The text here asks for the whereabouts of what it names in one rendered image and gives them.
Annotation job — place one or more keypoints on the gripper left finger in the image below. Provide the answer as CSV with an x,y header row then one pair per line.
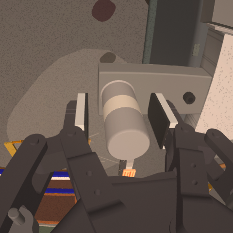
x,y
80,154

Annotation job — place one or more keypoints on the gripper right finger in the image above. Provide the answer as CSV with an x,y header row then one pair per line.
x,y
191,163

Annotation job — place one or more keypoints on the small orange ribbed tag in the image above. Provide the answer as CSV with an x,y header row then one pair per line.
x,y
128,173

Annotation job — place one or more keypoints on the grey rectangular block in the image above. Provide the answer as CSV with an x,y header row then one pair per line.
x,y
163,81

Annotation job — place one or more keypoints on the small white strip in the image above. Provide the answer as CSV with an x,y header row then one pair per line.
x,y
129,164

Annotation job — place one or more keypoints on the brown blue striped box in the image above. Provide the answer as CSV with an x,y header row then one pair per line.
x,y
58,203

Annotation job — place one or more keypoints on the black round screw knob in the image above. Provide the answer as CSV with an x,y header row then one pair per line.
x,y
189,98

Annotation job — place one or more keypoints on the cream speckled panel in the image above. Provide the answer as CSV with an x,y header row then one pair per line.
x,y
220,87

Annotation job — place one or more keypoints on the grey round peg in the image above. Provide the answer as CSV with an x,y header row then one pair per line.
x,y
18,217

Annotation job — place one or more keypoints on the small green label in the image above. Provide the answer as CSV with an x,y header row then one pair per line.
x,y
196,49

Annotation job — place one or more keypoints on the dark grey upright column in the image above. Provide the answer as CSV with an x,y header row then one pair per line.
x,y
171,31

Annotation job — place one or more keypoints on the grey box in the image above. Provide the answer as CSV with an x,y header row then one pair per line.
x,y
220,11

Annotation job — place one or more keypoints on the yellow frame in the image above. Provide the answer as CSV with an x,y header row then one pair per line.
x,y
11,147

